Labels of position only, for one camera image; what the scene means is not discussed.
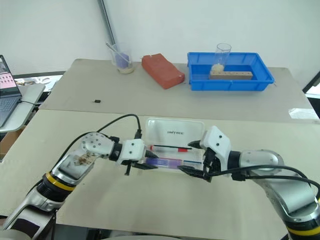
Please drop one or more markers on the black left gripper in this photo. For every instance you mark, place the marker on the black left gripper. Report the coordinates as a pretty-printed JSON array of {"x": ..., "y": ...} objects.
[{"x": 128, "y": 168}]

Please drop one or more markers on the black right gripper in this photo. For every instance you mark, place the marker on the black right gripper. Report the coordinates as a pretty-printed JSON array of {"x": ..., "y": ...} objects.
[{"x": 212, "y": 165}]

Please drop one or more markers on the purple marker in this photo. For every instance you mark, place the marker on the purple marker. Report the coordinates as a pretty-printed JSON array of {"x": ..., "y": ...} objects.
[{"x": 165, "y": 162}]

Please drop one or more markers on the red marker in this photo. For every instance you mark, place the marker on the red marker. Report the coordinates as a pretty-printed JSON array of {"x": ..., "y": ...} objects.
[{"x": 172, "y": 149}]

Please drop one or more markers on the clear plastic pencil case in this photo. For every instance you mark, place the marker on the clear plastic pencil case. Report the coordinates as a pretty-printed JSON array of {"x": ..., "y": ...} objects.
[{"x": 175, "y": 132}]

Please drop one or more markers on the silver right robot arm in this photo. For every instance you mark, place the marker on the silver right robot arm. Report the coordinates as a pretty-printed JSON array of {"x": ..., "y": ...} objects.
[{"x": 282, "y": 180}]

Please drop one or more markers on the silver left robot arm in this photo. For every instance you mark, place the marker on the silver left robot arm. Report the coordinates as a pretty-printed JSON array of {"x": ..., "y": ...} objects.
[{"x": 67, "y": 165}]

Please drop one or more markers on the small black clip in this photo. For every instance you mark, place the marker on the small black clip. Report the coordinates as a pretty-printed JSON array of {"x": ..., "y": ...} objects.
[{"x": 97, "y": 101}]

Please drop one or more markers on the blue plastic bin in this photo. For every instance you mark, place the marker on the blue plastic bin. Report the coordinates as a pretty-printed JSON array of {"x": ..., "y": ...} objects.
[{"x": 230, "y": 83}]

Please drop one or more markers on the red brick-shaped box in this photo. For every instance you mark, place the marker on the red brick-shaped box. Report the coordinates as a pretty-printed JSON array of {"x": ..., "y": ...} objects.
[{"x": 162, "y": 71}]

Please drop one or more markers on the white cotton wad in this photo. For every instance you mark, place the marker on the white cotton wad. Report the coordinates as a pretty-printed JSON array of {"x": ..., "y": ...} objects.
[{"x": 217, "y": 68}]

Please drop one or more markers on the wooden block with holes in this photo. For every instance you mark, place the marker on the wooden block with holes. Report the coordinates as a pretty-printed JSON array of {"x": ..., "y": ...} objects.
[{"x": 237, "y": 75}]

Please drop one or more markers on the clear beaker with purple liquid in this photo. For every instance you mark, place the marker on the clear beaker with purple liquid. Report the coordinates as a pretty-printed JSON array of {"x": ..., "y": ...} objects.
[{"x": 122, "y": 61}]

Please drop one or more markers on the clear glass tube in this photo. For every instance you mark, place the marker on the clear glass tube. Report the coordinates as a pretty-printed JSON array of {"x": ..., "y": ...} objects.
[{"x": 223, "y": 53}]

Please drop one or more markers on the glass stirring rod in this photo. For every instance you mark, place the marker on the glass stirring rod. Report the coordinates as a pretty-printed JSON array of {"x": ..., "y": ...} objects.
[{"x": 112, "y": 49}]

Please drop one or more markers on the crumpled clear plastic sheet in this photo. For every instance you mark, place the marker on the crumpled clear plastic sheet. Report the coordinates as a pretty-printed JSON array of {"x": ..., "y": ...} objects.
[{"x": 302, "y": 113}]

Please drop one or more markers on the dark cluttered side table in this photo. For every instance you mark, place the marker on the dark cluttered side table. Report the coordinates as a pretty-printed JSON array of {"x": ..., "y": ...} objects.
[{"x": 50, "y": 80}]

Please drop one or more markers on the white side table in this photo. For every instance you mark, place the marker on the white side table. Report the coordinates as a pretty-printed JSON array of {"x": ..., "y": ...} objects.
[{"x": 27, "y": 100}]

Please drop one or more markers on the brown cardboard box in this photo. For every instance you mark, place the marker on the brown cardboard box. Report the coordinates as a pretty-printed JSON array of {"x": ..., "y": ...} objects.
[{"x": 10, "y": 142}]

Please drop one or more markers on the dark framed panel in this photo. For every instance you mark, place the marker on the dark framed panel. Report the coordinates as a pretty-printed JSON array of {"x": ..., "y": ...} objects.
[{"x": 312, "y": 83}]

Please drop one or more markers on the grey metal pole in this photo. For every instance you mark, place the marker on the grey metal pole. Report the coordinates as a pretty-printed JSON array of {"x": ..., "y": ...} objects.
[{"x": 107, "y": 22}]

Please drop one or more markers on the grey laptop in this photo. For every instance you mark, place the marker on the grey laptop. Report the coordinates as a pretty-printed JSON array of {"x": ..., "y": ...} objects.
[{"x": 6, "y": 100}]

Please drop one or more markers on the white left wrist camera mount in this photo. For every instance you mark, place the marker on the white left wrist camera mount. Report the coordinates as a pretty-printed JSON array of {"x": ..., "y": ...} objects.
[{"x": 132, "y": 150}]

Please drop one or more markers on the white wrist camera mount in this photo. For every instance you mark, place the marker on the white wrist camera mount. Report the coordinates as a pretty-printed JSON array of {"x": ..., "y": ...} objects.
[
  {"x": 217, "y": 141},
  {"x": 132, "y": 150}
]

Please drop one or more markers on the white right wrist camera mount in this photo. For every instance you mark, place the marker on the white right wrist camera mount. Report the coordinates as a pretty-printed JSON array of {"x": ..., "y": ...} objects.
[{"x": 217, "y": 141}]

